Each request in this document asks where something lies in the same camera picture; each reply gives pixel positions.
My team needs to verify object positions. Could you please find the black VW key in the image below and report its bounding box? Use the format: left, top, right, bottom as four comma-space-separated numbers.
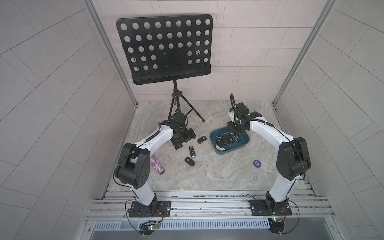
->
185, 157, 196, 167
198, 136, 207, 144

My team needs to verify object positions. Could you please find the black chrome slim key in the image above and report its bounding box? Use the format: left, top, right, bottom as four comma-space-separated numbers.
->
189, 146, 196, 158

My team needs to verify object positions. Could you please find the teal plastic storage box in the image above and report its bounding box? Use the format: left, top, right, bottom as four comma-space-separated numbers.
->
210, 127, 250, 155

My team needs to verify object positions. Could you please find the white oval key fob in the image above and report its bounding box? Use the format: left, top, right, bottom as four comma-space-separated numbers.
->
216, 145, 225, 151

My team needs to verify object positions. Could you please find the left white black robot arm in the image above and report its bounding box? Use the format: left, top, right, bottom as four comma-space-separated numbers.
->
114, 108, 196, 207

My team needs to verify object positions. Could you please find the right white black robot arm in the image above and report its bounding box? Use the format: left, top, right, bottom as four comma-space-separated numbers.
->
228, 94, 311, 214

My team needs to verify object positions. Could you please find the purple glitter cylinder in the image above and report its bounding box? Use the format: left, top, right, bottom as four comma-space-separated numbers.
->
150, 156, 165, 175

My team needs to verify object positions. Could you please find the purple round sticker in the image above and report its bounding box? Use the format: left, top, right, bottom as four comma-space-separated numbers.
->
253, 160, 262, 168

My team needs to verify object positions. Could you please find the black perforated music stand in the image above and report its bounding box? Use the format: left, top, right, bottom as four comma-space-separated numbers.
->
116, 14, 213, 107

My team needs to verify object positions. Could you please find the left green circuit board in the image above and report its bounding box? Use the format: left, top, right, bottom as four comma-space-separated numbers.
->
139, 221, 161, 235

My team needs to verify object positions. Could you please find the green circuit board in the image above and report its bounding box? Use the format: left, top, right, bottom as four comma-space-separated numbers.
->
139, 221, 161, 235
268, 218, 285, 235

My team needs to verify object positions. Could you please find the right green circuit board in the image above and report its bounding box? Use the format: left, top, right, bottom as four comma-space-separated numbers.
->
268, 218, 285, 235

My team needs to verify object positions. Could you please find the aluminium mounting rail frame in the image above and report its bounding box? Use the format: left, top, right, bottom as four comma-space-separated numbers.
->
76, 188, 346, 240

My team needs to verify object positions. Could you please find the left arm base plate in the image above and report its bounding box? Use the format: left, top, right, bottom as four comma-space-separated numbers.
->
127, 201, 172, 218

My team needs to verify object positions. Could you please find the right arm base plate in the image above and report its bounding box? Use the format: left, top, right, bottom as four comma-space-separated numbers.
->
248, 199, 292, 217

